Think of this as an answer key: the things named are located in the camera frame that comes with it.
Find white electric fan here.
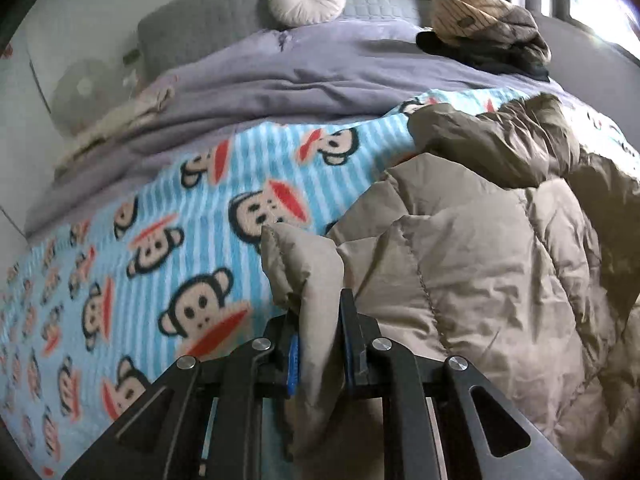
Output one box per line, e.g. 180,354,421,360
49,58,130,136

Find cream folded cloth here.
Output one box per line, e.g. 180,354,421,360
54,84,176,172

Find window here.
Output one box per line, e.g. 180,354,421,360
551,0,639,63

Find grey bed side panel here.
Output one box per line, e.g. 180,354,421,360
534,14,639,148

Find grey quilted headboard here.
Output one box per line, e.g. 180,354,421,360
138,0,421,79

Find blue monkey print blanket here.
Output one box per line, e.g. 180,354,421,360
0,86,640,480

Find striped beige folded clothes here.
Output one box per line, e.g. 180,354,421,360
431,0,551,66

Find beige quilted down jacket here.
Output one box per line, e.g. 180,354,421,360
260,94,639,479

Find lavender duvet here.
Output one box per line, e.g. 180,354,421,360
25,20,561,241

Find black folded garment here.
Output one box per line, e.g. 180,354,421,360
416,30,550,82

